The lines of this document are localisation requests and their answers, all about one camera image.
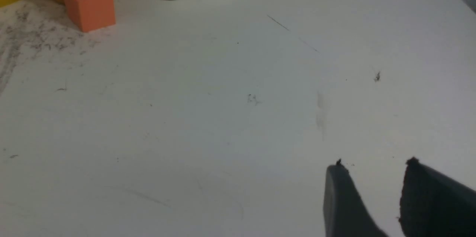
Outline orange foam cube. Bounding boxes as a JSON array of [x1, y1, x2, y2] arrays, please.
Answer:
[[64, 0, 116, 32]]

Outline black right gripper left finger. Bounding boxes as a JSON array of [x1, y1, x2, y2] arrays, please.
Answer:
[[323, 159, 387, 237]]

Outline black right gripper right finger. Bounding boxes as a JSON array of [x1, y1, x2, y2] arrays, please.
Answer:
[[399, 157, 476, 237]]

